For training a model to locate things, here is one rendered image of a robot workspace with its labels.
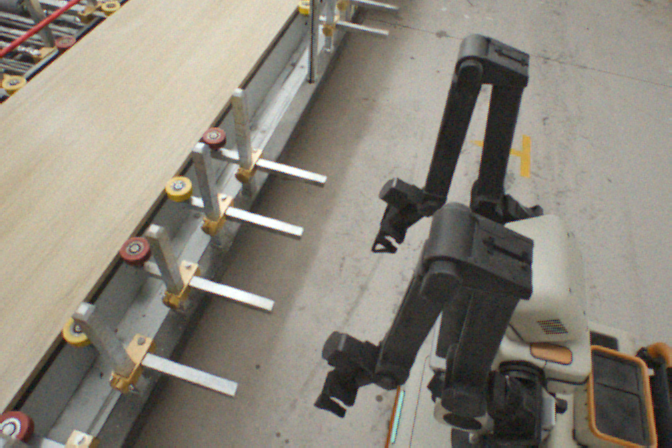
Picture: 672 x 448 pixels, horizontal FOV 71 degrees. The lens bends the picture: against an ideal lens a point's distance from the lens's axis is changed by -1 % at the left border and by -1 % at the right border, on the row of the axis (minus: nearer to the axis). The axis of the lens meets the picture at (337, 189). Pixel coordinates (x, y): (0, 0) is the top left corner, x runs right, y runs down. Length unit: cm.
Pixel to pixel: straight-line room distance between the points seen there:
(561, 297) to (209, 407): 161
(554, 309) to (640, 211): 247
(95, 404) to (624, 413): 140
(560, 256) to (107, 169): 135
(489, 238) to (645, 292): 239
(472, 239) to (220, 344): 179
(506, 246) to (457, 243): 7
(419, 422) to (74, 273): 124
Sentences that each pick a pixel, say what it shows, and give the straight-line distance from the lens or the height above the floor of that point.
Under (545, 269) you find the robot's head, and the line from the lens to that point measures 92.
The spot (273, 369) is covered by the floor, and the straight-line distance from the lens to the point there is 221.
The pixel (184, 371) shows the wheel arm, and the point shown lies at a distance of 135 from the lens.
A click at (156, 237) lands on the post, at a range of 122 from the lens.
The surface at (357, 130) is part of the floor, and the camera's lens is 311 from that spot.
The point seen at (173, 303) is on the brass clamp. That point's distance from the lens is 145.
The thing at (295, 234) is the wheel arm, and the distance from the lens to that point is 150.
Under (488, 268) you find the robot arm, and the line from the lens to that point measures 57.
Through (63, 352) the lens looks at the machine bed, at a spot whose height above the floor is 79.
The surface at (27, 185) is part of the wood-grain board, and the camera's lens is 176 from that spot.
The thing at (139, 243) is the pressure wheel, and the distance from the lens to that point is 148.
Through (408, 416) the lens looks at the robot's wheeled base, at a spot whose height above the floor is 28.
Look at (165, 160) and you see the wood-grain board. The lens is 168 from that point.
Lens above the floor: 207
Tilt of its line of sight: 49 degrees down
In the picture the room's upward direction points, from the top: 6 degrees clockwise
